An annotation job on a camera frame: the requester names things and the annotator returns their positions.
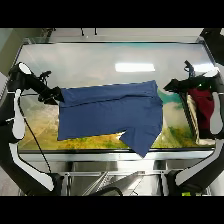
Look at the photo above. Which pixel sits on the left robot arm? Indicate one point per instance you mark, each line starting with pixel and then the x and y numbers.
pixel 20 80

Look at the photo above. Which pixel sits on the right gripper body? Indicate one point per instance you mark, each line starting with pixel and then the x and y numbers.
pixel 175 85

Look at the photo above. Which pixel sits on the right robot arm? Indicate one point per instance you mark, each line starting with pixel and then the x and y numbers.
pixel 215 110

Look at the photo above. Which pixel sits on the dark red garment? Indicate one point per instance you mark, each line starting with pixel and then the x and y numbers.
pixel 204 104

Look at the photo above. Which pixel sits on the silver frame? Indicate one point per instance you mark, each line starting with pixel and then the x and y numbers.
pixel 110 173

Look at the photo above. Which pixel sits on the blue T-shirt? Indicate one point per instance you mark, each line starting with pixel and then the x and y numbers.
pixel 110 111

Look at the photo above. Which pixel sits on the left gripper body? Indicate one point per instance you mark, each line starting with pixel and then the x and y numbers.
pixel 50 94

